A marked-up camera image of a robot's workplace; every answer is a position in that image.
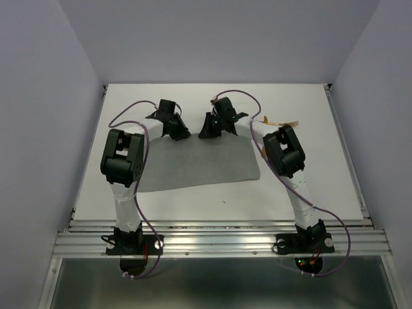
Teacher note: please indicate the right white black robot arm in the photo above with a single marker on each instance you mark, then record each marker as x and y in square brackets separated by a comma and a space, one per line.
[282, 151]

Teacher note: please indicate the grey cloth napkin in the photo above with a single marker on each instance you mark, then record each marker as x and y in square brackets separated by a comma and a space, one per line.
[195, 161]

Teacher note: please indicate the gold knife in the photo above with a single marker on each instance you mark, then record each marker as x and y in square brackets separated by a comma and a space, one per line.
[265, 121]

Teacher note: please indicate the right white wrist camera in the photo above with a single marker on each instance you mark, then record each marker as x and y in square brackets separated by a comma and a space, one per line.
[214, 99]

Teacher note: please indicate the gold fork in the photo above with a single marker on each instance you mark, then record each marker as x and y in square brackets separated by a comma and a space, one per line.
[292, 124]

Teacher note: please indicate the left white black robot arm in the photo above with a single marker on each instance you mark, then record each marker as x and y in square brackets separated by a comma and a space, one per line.
[123, 161]

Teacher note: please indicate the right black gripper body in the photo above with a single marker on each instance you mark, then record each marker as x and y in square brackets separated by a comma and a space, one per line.
[222, 118]

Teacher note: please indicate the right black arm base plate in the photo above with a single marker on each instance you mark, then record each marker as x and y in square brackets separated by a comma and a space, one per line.
[294, 243]

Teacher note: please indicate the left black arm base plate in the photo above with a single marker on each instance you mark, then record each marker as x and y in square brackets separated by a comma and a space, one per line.
[149, 246]

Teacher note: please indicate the aluminium front rail frame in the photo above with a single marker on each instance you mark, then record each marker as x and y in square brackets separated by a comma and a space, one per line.
[214, 239]

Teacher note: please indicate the aluminium right side rail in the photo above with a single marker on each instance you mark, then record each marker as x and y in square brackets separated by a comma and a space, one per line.
[348, 158]

